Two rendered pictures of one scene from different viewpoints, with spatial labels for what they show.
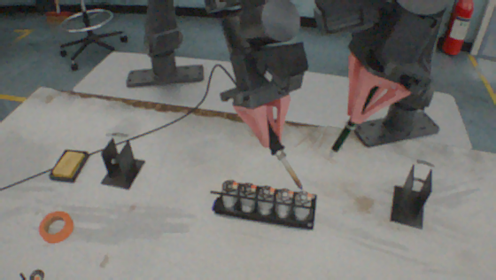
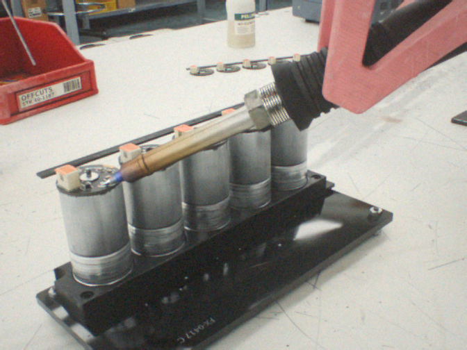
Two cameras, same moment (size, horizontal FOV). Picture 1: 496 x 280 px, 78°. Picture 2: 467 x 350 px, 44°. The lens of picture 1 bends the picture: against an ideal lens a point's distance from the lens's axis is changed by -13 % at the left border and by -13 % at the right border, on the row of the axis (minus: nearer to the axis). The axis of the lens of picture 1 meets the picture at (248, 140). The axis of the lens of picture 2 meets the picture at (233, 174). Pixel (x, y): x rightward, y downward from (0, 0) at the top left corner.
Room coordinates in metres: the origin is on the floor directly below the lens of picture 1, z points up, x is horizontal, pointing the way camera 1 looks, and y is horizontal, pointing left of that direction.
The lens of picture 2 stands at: (0.49, -0.21, 0.91)
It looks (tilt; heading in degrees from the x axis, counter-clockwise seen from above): 26 degrees down; 125
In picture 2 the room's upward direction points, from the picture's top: 2 degrees counter-clockwise
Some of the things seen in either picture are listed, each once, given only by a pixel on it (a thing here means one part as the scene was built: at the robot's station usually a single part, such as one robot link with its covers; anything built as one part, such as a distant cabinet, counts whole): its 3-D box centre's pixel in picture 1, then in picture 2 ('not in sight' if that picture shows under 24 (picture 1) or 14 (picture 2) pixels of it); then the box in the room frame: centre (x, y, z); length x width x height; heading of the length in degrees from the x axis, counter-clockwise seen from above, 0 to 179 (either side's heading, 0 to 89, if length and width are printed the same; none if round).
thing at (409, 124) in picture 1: (401, 115); not in sight; (0.57, -0.32, 0.79); 0.20 x 0.07 x 0.08; 105
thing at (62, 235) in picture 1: (56, 226); not in sight; (0.31, 0.32, 0.76); 0.06 x 0.06 x 0.01
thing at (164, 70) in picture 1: (163, 63); not in sight; (0.78, 0.21, 0.79); 0.20 x 0.07 x 0.08; 97
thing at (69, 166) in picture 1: (69, 165); not in sight; (0.45, 0.35, 0.76); 0.07 x 0.05 x 0.02; 174
